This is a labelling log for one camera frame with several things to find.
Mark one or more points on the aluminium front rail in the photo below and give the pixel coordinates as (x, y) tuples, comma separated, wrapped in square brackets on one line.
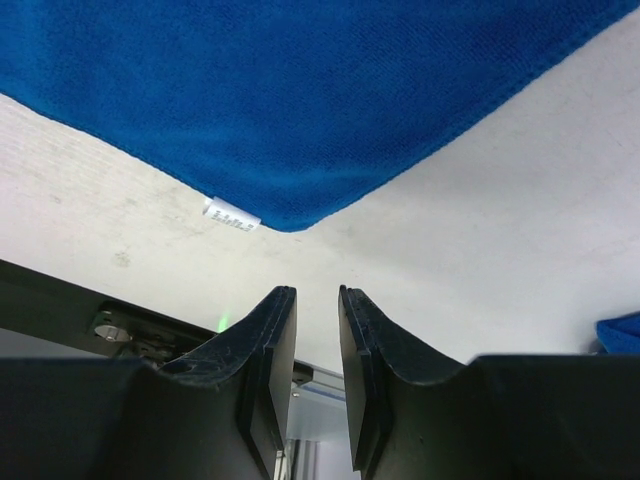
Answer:
[(317, 415)]

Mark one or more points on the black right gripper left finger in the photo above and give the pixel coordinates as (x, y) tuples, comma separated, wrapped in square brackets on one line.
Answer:
[(221, 411)]

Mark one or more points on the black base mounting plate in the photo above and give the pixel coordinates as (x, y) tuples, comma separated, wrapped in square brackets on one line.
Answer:
[(48, 308)]

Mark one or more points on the blue towel pile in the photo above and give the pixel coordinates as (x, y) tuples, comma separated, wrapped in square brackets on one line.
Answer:
[(620, 335)]

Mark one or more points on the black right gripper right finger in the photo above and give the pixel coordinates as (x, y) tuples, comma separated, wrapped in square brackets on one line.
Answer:
[(409, 407)]

